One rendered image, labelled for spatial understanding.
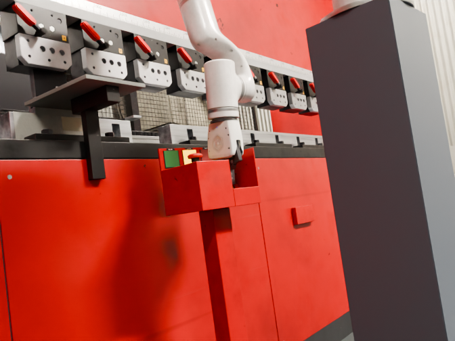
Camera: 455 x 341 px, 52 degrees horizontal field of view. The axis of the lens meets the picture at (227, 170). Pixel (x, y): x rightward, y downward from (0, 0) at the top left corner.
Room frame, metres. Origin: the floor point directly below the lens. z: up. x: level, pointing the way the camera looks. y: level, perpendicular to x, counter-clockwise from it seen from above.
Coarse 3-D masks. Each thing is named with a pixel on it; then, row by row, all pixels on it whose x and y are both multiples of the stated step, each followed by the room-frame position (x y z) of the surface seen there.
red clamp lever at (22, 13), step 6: (12, 6) 1.14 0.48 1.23; (18, 6) 1.13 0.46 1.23; (18, 12) 1.14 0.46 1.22; (24, 12) 1.14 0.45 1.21; (24, 18) 1.15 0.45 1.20; (30, 18) 1.16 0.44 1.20; (30, 24) 1.17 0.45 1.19; (36, 24) 1.17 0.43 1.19; (42, 30) 1.17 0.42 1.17; (36, 36) 1.20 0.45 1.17
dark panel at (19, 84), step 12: (0, 60) 1.68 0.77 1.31; (0, 72) 1.68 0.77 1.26; (12, 72) 1.72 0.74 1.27; (0, 84) 1.68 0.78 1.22; (12, 84) 1.71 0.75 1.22; (24, 84) 1.75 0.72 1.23; (0, 96) 1.67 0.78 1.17; (12, 96) 1.71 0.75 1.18; (24, 96) 1.75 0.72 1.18; (0, 108) 1.67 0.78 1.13; (12, 108) 1.71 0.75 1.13; (24, 108) 1.74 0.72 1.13
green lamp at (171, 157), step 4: (164, 152) 1.25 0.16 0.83; (168, 152) 1.26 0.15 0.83; (172, 152) 1.27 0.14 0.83; (176, 152) 1.27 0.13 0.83; (168, 156) 1.26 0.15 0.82; (172, 156) 1.26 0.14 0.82; (176, 156) 1.27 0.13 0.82; (168, 160) 1.25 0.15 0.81; (172, 160) 1.26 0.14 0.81; (176, 160) 1.27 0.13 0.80; (168, 164) 1.25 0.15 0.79; (172, 164) 1.26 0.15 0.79; (176, 164) 1.27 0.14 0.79
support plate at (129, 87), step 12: (72, 84) 1.06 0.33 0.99; (84, 84) 1.07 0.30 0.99; (96, 84) 1.09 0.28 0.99; (108, 84) 1.10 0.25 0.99; (120, 84) 1.12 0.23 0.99; (132, 84) 1.14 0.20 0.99; (144, 84) 1.17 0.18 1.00; (48, 96) 1.13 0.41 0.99; (60, 96) 1.15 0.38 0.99; (72, 96) 1.16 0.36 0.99; (120, 96) 1.23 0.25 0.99; (60, 108) 1.26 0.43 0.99
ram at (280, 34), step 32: (0, 0) 1.16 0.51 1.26; (32, 0) 1.21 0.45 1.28; (96, 0) 1.38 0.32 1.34; (128, 0) 1.49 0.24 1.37; (160, 0) 1.61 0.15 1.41; (224, 0) 1.92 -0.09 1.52; (256, 0) 2.13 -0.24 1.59; (288, 0) 2.40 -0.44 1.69; (320, 0) 2.72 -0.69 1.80; (128, 32) 1.48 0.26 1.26; (160, 32) 1.59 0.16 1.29; (224, 32) 1.90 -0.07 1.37; (256, 32) 2.10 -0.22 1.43; (288, 32) 2.35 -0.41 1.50; (256, 64) 2.07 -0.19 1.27
